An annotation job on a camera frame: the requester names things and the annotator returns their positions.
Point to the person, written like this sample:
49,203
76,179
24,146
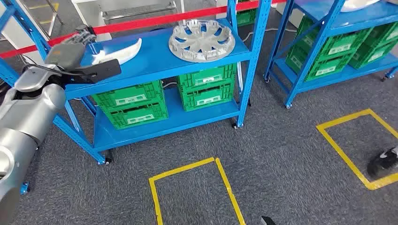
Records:
381,164

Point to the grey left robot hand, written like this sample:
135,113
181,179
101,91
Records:
65,57

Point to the white cabinet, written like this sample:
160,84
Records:
12,34

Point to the black robot body piece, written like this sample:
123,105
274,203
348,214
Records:
267,221

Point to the silver wheel hubcap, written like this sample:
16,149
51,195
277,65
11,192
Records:
202,38

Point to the yellow floor tape square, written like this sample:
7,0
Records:
182,169
343,155

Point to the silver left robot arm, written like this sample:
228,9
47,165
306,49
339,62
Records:
28,115

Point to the red barrier belt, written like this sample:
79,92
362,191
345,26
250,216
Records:
155,21

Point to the white curved plastic panel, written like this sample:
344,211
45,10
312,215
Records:
124,54
354,5

